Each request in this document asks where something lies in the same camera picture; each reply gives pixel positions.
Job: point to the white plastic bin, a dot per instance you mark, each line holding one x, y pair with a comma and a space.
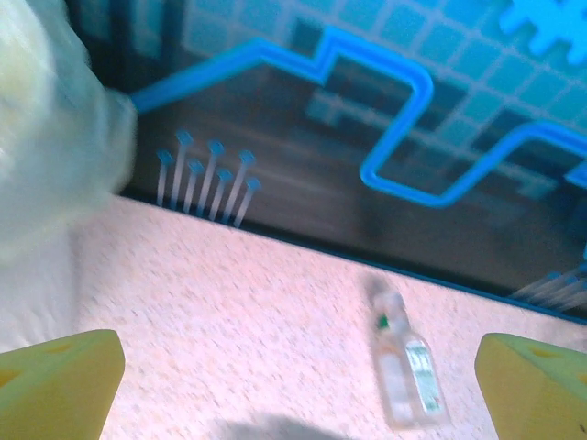
50, 128

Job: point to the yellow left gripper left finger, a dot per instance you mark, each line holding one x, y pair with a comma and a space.
55, 389

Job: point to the clear bottle green white label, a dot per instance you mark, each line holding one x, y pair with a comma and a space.
408, 371

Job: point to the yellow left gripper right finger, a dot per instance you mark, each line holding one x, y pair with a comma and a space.
536, 394

